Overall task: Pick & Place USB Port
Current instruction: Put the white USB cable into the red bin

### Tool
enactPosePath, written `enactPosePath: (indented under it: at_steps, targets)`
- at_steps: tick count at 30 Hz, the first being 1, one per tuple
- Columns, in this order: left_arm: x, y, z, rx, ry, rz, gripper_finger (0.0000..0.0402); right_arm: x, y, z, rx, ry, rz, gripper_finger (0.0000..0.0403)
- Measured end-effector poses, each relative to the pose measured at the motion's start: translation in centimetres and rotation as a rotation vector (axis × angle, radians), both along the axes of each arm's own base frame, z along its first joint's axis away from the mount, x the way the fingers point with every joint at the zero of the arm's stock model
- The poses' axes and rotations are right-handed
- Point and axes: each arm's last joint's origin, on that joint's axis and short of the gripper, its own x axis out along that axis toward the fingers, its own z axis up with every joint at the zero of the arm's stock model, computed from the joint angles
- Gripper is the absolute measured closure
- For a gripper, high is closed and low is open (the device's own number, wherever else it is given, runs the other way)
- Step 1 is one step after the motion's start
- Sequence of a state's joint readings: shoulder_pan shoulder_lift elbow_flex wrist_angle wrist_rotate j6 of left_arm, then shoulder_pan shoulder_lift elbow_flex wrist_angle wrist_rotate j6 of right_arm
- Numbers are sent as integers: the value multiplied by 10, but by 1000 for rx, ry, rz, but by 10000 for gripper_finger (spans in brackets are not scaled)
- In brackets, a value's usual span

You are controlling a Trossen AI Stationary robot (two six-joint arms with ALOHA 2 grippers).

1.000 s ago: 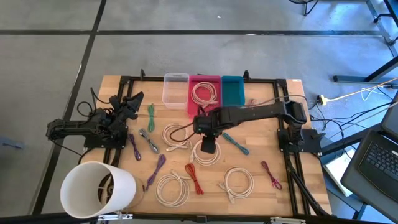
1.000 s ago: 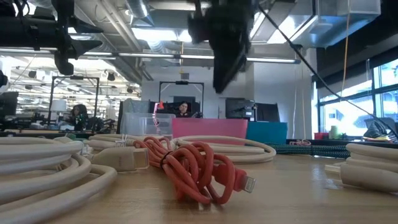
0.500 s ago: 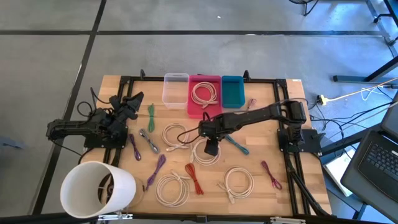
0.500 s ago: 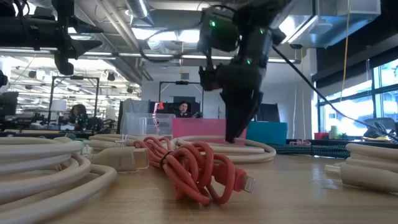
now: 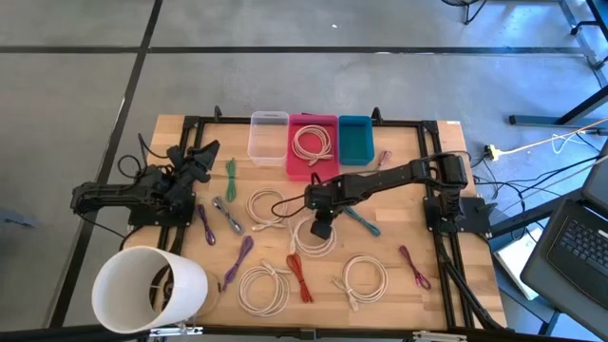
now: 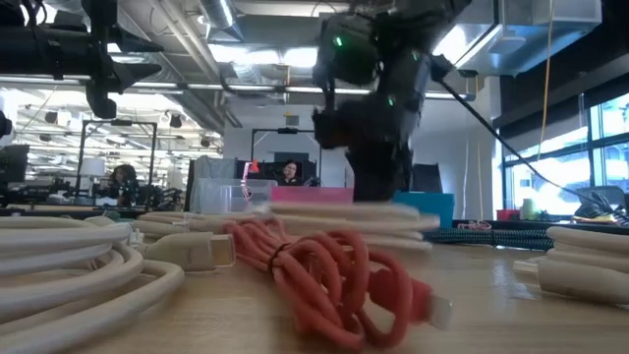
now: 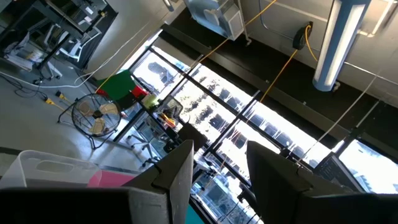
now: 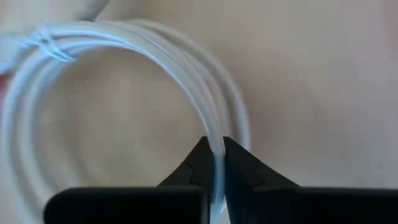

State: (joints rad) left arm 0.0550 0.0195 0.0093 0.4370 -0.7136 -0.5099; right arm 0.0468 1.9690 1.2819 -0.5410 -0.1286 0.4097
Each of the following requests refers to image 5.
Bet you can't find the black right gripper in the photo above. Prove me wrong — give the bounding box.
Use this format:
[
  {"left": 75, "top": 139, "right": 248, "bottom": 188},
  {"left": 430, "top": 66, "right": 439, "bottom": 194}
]
[{"left": 309, "top": 207, "right": 339, "bottom": 241}]

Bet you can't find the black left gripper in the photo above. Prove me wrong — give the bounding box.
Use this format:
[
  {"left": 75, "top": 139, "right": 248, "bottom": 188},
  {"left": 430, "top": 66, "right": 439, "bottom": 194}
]
[{"left": 178, "top": 140, "right": 221, "bottom": 186}]

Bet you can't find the white cable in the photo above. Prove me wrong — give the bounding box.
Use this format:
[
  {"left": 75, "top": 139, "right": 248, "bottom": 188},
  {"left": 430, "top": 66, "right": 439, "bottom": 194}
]
[
  {"left": 237, "top": 259, "right": 292, "bottom": 318},
  {"left": 332, "top": 254, "right": 390, "bottom": 313},
  {"left": 245, "top": 186, "right": 290, "bottom": 233},
  {"left": 291, "top": 123, "right": 334, "bottom": 167},
  {"left": 288, "top": 211, "right": 338, "bottom": 258}
]

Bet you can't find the teal cable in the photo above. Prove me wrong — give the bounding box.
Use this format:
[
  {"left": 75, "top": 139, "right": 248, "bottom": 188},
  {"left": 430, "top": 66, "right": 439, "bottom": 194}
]
[{"left": 342, "top": 204, "right": 382, "bottom": 238}]

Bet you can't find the orange red cable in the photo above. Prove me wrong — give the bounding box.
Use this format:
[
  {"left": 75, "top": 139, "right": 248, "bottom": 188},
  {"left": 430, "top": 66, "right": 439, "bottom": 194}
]
[{"left": 285, "top": 253, "right": 314, "bottom": 304}]

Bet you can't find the grey cable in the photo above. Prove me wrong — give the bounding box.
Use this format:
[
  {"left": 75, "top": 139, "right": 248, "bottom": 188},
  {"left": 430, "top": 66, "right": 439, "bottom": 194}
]
[{"left": 211, "top": 196, "right": 245, "bottom": 237}]

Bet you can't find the short dark purple cable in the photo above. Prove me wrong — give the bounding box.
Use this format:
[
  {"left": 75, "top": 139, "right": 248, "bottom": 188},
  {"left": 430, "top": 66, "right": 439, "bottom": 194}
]
[{"left": 196, "top": 203, "right": 217, "bottom": 247}]

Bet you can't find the long light purple cable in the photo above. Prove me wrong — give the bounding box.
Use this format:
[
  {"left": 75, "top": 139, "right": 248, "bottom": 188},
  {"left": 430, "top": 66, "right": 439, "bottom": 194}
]
[{"left": 220, "top": 235, "right": 255, "bottom": 292}]

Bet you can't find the maroon cable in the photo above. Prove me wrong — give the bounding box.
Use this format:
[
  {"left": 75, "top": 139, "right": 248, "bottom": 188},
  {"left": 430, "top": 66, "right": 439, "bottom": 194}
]
[{"left": 398, "top": 244, "right": 432, "bottom": 291}]

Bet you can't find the clear plastic bin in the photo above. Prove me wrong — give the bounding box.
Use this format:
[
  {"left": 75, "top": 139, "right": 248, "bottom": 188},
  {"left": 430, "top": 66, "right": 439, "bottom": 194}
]
[{"left": 247, "top": 110, "right": 290, "bottom": 168}]

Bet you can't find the pink plastic bin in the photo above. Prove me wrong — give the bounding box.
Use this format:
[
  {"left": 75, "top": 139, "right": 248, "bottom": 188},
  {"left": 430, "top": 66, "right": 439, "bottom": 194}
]
[{"left": 285, "top": 113, "right": 341, "bottom": 182}]

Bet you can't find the teal plastic bin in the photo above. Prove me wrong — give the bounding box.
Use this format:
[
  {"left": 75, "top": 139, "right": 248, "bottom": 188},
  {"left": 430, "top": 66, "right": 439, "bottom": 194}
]
[{"left": 337, "top": 115, "right": 376, "bottom": 167}]

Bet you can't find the white plastic cylinder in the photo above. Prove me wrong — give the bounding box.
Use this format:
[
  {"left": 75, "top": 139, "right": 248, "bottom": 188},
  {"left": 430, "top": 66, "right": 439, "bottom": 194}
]
[{"left": 90, "top": 245, "right": 209, "bottom": 334}]

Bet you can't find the white flat box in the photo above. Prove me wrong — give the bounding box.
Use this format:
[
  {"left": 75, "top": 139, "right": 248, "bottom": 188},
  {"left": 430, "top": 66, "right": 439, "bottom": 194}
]
[{"left": 492, "top": 226, "right": 545, "bottom": 301}]

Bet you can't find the black desk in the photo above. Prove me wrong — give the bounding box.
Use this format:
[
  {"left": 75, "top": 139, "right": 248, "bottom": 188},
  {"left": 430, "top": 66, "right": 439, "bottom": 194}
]
[{"left": 508, "top": 85, "right": 608, "bottom": 127}]

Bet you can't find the dark grey laptop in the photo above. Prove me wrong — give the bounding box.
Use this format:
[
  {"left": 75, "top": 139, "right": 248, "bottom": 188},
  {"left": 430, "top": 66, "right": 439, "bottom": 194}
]
[{"left": 520, "top": 151, "right": 608, "bottom": 341}]

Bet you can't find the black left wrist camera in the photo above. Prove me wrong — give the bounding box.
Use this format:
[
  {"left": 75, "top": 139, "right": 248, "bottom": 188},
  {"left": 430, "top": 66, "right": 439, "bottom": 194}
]
[{"left": 165, "top": 144, "right": 187, "bottom": 168}]

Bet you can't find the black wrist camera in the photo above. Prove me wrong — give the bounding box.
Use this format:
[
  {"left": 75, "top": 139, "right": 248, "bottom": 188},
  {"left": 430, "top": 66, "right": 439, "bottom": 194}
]
[
  {"left": 305, "top": 183, "right": 336, "bottom": 210},
  {"left": 165, "top": 144, "right": 187, "bottom": 168}
]

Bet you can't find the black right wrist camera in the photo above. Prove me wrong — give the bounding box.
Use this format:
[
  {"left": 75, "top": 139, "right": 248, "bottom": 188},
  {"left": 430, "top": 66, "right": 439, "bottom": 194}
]
[{"left": 305, "top": 183, "right": 336, "bottom": 210}]

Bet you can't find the black aluminium table frame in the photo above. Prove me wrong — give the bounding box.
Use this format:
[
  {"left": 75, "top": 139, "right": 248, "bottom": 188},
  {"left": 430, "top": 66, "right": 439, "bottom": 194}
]
[{"left": 118, "top": 104, "right": 509, "bottom": 342}]

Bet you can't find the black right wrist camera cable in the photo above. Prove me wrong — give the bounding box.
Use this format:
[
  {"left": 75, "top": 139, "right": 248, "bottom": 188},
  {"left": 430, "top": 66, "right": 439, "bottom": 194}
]
[{"left": 270, "top": 171, "right": 325, "bottom": 219}]

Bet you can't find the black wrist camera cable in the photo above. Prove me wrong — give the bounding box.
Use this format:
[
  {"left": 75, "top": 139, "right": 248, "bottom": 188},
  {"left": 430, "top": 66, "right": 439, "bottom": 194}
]
[
  {"left": 116, "top": 132, "right": 172, "bottom": 181},
  {"left": 270, "top": 171, "right": 325, "bottom": 219}
]

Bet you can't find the black left wrist camera cable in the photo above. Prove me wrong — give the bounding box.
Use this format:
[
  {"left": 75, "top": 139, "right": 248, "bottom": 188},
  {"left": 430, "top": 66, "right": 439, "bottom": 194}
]
[{"left": 116, "top": 132, "right": 172, "bottom": 181}]

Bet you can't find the silver metal bracket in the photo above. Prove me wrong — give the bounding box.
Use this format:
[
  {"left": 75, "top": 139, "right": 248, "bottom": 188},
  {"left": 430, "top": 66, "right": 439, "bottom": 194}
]
[
  {"left": 149, "top": 324, "right": 204, "bottom": 338},
  {"left": 411, "top": 331, "right": 469, "bottom": 342}
]

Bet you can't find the yellow extension cord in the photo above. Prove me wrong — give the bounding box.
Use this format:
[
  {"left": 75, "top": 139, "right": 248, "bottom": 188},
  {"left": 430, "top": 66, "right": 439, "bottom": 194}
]
[{"left": 498, "top": 116, "right": 608, "bottom": 156}]

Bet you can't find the grey desk leg frame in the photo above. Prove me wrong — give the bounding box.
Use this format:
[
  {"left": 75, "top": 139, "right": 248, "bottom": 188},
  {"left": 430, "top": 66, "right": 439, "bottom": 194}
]
[{"left": 558, "top": 0, "right": 608, "bottom": 86}]

